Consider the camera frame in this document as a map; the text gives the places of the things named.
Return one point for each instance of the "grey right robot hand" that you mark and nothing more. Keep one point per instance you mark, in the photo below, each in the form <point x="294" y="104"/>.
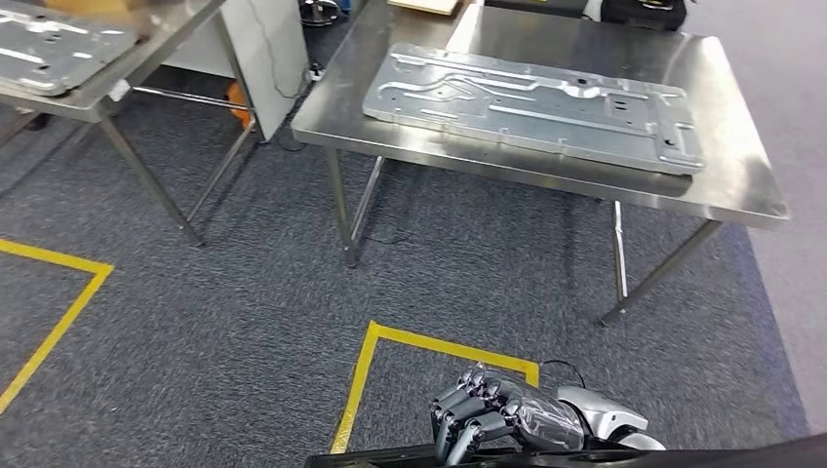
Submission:
<point x="536" y="420"/>

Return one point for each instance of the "black plastic mounting part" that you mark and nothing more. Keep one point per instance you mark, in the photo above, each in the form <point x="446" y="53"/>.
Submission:
<point x="711" y="455"/>

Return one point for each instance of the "stainless steel workbench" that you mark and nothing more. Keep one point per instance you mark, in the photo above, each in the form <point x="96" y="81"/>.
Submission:
<point x="161" y="32"/>
<point x="730" y="181"/>

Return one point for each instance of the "yellow floor tape square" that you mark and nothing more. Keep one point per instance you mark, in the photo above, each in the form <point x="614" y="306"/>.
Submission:
<point x="58" y="323"/>
<point x="362" y="387"/>

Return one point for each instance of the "stamped sheet metal panel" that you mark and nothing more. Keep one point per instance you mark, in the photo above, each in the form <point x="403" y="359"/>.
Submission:
<point x="517" y="110"/>
<point x="58" y="58"/>

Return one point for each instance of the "black equipment case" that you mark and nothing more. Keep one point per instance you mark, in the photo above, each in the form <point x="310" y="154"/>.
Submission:
<point x="646" y="13"/>

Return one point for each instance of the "small orange object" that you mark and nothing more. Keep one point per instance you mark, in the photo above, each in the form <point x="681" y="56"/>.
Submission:
<point x="239" y="106"/>

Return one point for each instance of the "white cabinet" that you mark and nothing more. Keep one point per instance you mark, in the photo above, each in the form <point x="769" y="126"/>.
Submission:
<point x="271" y="58"/>

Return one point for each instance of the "dark stanchion post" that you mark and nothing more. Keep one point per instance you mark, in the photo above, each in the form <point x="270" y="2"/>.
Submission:
<point x="320" y="13"/>

